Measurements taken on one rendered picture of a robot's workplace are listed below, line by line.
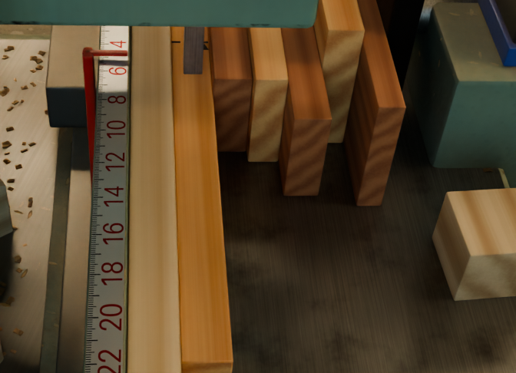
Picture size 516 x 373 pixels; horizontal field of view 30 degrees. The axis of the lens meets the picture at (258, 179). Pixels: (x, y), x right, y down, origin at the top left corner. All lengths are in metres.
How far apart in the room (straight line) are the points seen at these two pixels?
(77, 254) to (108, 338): 0.21
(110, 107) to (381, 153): 0.13
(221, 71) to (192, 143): 0.04
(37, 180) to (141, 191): 0.22
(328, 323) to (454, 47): 0.15
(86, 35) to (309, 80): 0.23
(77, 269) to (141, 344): 0.20
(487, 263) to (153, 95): 0.17
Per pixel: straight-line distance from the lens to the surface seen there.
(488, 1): 0.51
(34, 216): 0.60
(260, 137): 0.48
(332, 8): 0.47
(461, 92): 0.48
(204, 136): 0.45
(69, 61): 0.63
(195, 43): 0.45
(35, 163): 0.64
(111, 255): 0.38
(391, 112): 0.44
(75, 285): 0.55
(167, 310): 0.37
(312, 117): 0.44
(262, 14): 0.41
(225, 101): 0.47
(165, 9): 0.40
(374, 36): 0.47
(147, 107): 0.45
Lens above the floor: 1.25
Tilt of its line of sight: 46 degrees down
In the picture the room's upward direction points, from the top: 6 degrees clockwise
